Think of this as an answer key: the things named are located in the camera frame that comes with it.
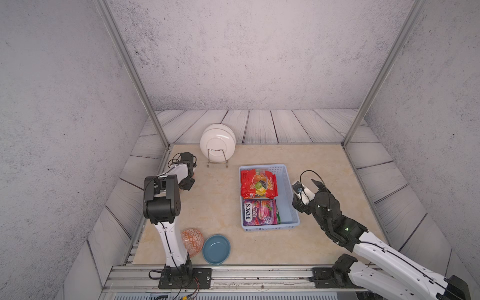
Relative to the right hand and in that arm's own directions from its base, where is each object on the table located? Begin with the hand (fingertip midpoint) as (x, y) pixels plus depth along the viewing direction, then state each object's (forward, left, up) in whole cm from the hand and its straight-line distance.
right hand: (308, 186), depth 77 cm
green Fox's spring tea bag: (-5, +11, -17) cm, 21 cm away
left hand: (+13, +60, -18) cm, 64 cm away
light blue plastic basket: (-3, +5, -20) cm, 21 cm away
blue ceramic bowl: (-19, +38, -18) cm, 47 cm away
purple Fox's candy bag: (-5, +20, -14) cm, 24 cm away
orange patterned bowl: (-16, +49, -19) cm, 55 cm away
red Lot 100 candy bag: (+8, +20, -9) cm, 23 cm away
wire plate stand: (+27, +43, -17) cm, 54 cm away
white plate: (+31, +41, -5) cm, 52 cm away
